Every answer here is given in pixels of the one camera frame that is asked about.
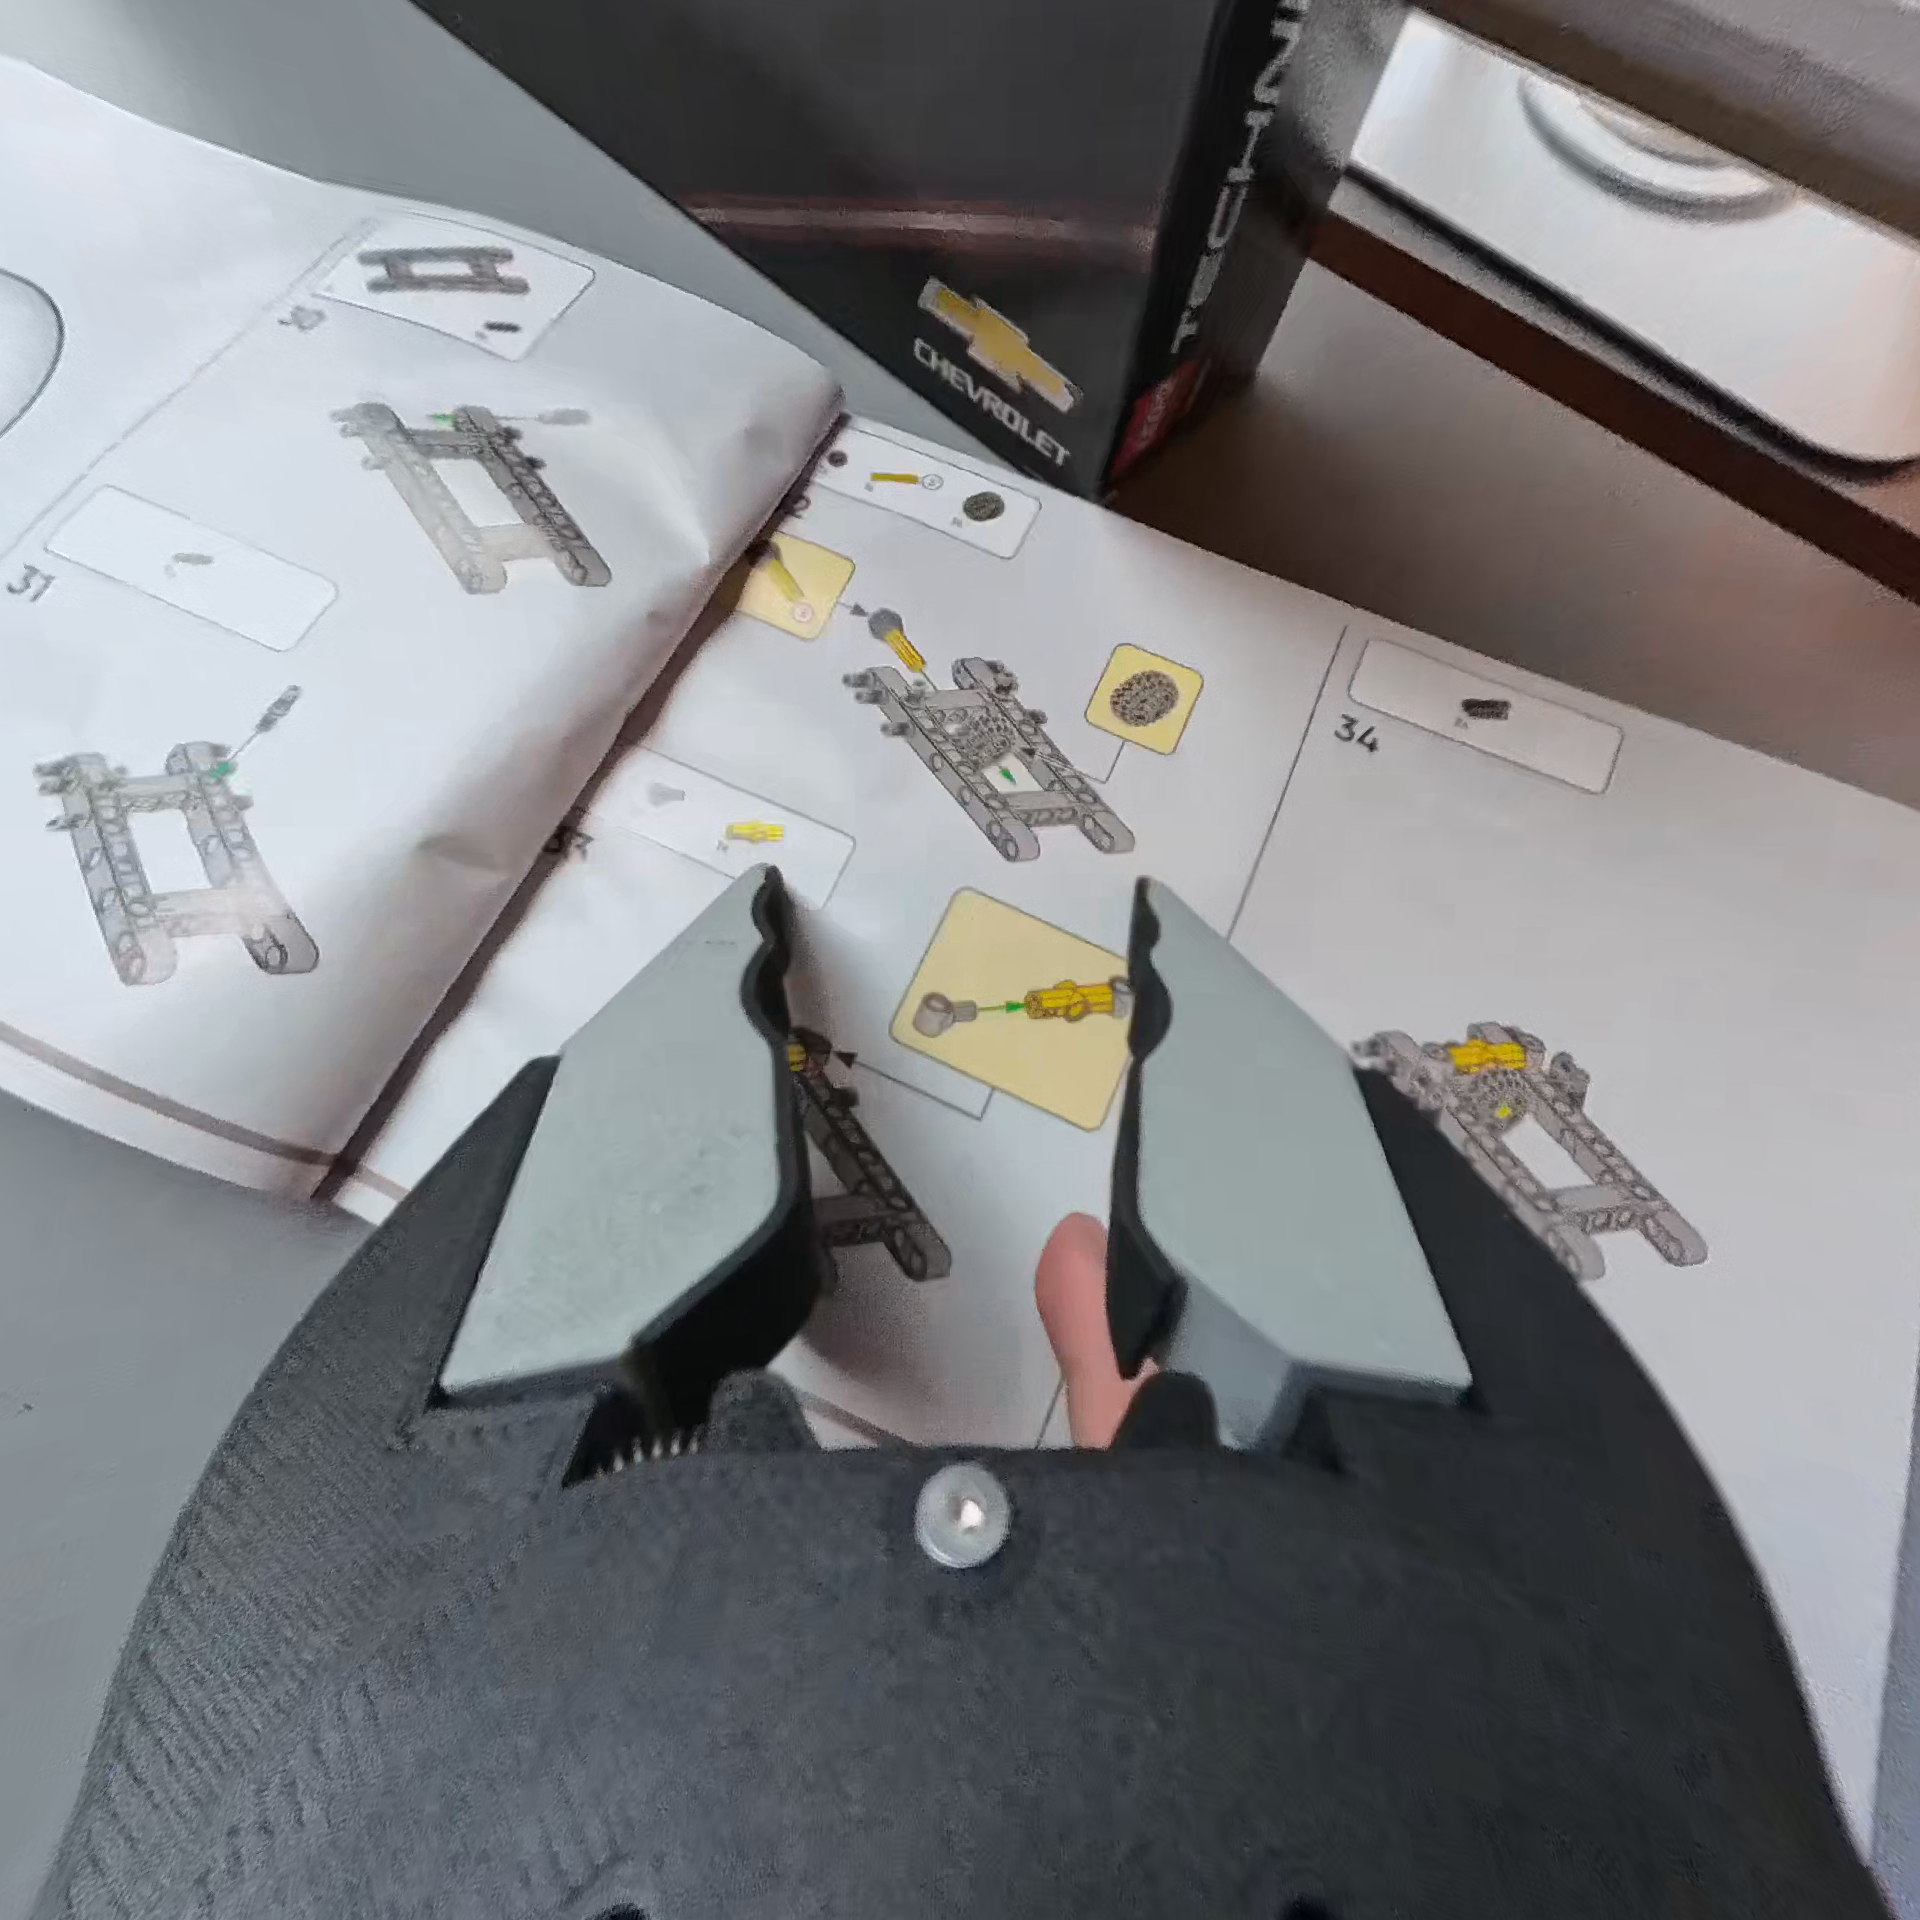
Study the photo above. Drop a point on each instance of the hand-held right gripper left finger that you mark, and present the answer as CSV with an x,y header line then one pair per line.
x,y
644,1171

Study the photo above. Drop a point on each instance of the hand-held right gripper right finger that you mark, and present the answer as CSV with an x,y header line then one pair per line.
x,y
1275,1184

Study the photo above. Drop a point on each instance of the white instruction booklet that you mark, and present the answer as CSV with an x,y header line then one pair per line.
x,y
450,675

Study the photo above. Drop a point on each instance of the black race car lego box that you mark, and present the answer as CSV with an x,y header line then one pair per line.
x,y
930,180

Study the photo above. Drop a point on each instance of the person's right hand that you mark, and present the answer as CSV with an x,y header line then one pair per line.
x,y
1077,1304

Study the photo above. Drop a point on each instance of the white plastic tray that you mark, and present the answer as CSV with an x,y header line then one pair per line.
x,y
1650,255

